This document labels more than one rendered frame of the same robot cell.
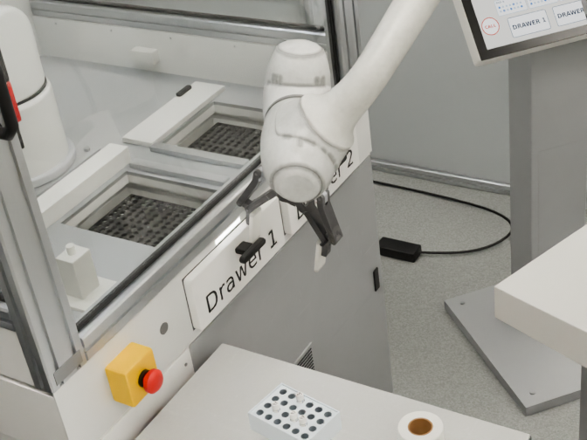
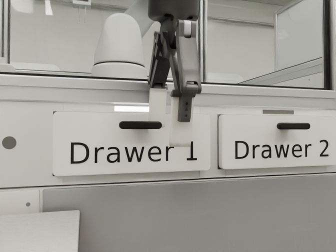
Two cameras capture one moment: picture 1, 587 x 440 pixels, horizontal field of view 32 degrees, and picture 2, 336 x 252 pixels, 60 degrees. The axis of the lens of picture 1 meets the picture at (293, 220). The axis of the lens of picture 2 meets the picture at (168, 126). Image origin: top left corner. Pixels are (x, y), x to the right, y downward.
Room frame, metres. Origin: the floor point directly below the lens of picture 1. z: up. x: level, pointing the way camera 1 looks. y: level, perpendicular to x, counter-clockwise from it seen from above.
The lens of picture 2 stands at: (1.18, -0.27, 0.89)
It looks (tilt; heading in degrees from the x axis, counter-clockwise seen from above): 1 degrees up; 39
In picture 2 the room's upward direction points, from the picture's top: straight up
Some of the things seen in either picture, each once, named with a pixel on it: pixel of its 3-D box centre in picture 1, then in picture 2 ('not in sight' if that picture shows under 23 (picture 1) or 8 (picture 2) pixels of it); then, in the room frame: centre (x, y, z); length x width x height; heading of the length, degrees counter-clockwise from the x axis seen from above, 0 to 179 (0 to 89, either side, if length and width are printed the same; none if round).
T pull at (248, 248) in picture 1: (246, 249); (139, 125); (1.55, 0.09, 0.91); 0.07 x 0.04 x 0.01; 145
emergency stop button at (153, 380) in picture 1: (150, 380); not in sight; (1.26, 0.26, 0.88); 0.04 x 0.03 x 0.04; 145
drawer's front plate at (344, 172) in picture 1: (321, 175); (281, 141); (1.82, -0.07, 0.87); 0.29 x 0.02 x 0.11; 145
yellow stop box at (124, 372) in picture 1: (134, 374); not in sight; (1.28, 0.29, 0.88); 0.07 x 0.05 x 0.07; 145
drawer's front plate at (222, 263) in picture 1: (237, 260); (136, 142); (1.56, 0.11, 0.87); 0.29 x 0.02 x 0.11; 145
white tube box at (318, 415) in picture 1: (294, 420); not in sight; (1.23, 0.05, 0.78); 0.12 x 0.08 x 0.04; 45
